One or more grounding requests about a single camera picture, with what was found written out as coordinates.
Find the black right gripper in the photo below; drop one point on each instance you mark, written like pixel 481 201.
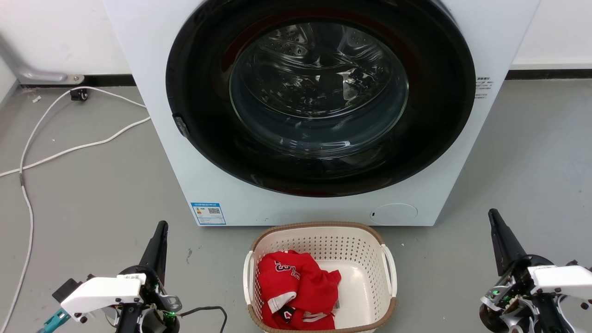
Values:
pixel 508 296

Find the black round glass washer door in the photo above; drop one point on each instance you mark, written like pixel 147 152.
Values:
pixel 208 138

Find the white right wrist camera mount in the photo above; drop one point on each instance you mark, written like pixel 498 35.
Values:
pixel 564 277

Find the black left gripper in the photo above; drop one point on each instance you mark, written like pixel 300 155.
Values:
pixel 157 296

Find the round white filter cover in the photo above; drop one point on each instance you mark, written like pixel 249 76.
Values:
pixel 393 214

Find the cream perforated plastic laundry basket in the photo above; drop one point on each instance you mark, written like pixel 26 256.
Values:
pixel 365 259

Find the blue energy label sticker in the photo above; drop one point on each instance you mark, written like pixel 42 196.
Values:
pixel 208 213

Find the red sports jersey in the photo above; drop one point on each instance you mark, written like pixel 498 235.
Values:
pixel 305 282

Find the white front-load washing machine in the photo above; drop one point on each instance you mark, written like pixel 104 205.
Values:
pixel 152 138

